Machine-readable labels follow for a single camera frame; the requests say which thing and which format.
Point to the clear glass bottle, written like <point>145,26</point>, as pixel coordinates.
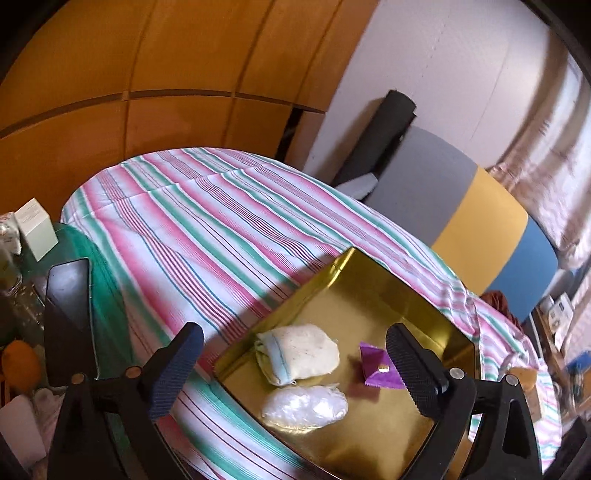
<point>21,295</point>

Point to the orange fruit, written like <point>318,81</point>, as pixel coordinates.
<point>18,362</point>

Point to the white floral box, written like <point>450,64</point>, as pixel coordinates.
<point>10,233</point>

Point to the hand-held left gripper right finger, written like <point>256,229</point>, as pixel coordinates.
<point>408,367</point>

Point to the grey yellow blue stool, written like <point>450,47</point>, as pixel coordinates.
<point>480,217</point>

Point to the black smartphone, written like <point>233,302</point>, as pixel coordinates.
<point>69,314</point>

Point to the brown cloth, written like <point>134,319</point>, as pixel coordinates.
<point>503,304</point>

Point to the cream rolled towel blue trim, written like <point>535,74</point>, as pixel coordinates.
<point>304,350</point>

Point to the black rolled mat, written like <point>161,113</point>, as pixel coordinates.
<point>383,129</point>

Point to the small white box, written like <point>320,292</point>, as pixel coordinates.
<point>561,316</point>

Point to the pale green carton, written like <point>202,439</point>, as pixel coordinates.
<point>39,230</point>

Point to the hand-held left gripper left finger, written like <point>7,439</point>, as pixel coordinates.
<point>175,369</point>

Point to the tan round pouch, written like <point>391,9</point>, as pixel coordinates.
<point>524,369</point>

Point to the pale patterned curtain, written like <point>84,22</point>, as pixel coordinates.
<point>554,161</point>

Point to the wooden wardrobe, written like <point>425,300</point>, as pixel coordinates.
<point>138,55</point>

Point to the striped bedsheet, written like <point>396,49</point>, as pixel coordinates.
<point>207,221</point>

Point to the green glass side table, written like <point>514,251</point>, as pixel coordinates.
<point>108,295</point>

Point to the white paper box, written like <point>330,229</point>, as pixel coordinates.
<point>21,429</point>

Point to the gold tin box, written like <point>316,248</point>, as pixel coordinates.
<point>351,304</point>

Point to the purple foil packet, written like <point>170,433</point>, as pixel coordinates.
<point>376,362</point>

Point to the white crumpled plastic bag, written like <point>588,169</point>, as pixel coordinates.
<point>304,406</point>

